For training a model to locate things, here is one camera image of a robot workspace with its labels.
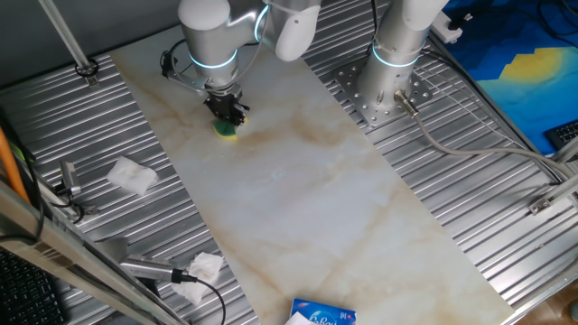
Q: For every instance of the orange pole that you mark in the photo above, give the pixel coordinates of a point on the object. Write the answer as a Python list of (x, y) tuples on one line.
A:
[(9, 164)]

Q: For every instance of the blue and yellow mat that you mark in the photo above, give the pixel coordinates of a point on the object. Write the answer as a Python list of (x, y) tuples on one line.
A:
[(519, 90)]

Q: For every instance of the gray wrist camera with bracket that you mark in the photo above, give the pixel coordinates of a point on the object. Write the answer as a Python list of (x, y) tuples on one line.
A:
[(192, 82)]

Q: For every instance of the aluminium pole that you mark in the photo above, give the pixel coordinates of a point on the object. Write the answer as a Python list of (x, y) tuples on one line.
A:
[(67, 35)]

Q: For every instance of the folded white gauze pad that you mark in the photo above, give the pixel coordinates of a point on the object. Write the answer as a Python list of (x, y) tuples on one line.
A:
[(132, 176)]

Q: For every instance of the aluminium frame bar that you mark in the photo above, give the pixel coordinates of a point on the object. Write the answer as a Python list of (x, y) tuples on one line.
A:
[(45, 234)]

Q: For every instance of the white tissue sheet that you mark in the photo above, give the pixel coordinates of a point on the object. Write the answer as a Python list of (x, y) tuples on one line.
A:
[(298, 319)]

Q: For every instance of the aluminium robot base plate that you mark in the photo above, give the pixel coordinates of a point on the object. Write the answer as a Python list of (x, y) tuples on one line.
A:
[(372, 115)]

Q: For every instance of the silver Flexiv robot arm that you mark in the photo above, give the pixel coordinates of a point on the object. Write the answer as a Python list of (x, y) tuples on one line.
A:
[(212, 45)]

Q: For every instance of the green and yellow sponge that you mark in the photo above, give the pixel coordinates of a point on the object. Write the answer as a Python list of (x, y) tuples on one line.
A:
[(223, 130)]

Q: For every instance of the marble pattern tile slab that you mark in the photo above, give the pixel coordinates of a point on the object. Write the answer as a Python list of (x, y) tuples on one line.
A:
[(316, 203)]

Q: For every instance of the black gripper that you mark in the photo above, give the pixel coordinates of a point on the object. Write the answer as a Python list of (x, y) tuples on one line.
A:
[(223, 101)]

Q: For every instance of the black metal clamp tool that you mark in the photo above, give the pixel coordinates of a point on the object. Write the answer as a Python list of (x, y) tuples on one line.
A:
[(68, 176)]

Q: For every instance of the crumpled white tissue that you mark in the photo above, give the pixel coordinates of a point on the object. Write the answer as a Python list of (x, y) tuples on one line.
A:
[(203, 268)]

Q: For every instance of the blue tissue pack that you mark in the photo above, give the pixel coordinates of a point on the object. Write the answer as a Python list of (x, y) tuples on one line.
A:
[(325, 313)]

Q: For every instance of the aluminium profile with bracket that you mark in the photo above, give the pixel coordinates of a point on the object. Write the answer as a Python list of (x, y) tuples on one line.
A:
[(539, 206)]

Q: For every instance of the small black keyboard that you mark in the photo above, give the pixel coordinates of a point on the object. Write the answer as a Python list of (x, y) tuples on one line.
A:
[(564, 133)]

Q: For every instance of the silver finned camera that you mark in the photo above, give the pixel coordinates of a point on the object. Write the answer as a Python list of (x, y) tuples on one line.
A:
[(144, 270)]

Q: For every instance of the white power strip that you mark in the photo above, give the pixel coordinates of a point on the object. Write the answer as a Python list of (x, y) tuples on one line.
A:
[(444, 27)]

